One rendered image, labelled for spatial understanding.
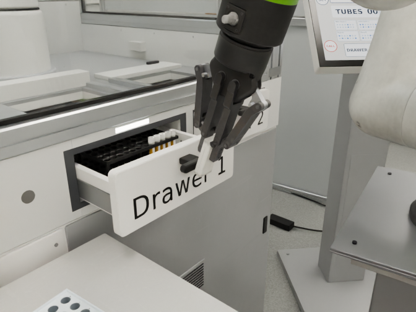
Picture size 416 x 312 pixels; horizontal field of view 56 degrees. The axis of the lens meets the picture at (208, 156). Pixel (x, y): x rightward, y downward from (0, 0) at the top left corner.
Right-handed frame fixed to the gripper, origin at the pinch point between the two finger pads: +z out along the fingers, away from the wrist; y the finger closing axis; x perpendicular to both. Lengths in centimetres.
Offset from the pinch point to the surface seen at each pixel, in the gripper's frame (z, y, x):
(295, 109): 58, -48, 157
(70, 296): 13.0, 1.7, -25.2
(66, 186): 11.5, -15.3, -15.0
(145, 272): 16.1, 3.5, -12.9
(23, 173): 7.1, -16.9, -21.5
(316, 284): 87, 19, 85
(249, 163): 25.3, -10.4, 40.4
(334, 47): -4, -14, 75
